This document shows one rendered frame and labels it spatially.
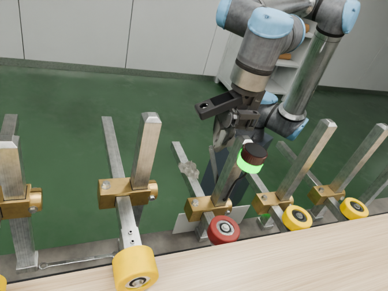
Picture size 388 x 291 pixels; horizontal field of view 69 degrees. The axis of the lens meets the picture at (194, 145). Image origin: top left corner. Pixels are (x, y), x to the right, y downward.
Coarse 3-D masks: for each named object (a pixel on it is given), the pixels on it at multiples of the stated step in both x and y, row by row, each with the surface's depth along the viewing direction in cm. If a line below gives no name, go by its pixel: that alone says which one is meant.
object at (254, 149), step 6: (246, 144) 67; (252, 144) 68; (258, 144) 68; (246, 150) 65; (252, 150) 66; (258, 150) 66; (264, 150) 67; (258, 156) 64; (264, 156) 65; (246, 162) 66; (246, 174) 70; (228, 192) 78
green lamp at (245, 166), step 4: (240, 156) 67; (240, 160) 67; (240, 164) 67; (244, 164) 66; (248, 164) 66; (244, 168) 66; (248, 168) 66; (252, 168) 66; (256, 168) 66; (260, 168) 67; (248, 172) 67; (252, 172) 67; (256, 172) 67
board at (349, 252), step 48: (288, 240) 74; (336, 240) 79; (384, 240) 84; (48, 288) 51; (96, 288) 53; (192, 288) 58; (240, 288) 60; (288, 288) 63; (336, 288) 67; (384, 288) 70
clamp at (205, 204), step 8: (192, 200) 81; (200, 200) 82; (208, 200) 83; (184, 208) 83; (192, 208) 79; (200, 208) 79; (208, 208) 80; (216, 208) 81; (224, 208) 82; (192, 216) 79; (200, 216) 81
